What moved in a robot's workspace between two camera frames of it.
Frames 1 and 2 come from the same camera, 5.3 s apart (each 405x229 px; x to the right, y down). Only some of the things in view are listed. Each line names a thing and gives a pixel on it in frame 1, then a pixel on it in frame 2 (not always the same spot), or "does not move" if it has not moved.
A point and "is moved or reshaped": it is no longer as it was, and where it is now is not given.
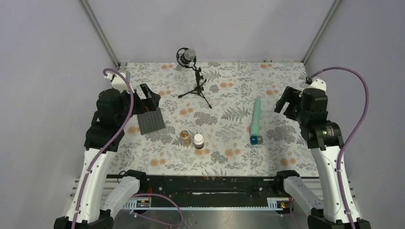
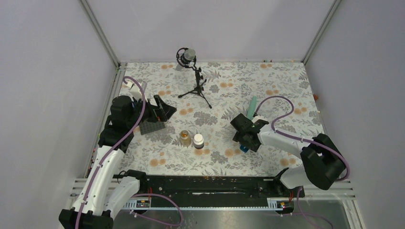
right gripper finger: x=291 y=94 → x=242 y=137
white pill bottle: x=198 y=141 does not move
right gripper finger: x=280 y=105 → x=240 y=121
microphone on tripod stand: x=186 y=57 does not move
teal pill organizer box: x=256 y=140 is moved or reshaped
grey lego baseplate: x=151 y=121 does not move
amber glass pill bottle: x=186 y=139 does not move
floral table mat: x=220 y=120 does not move
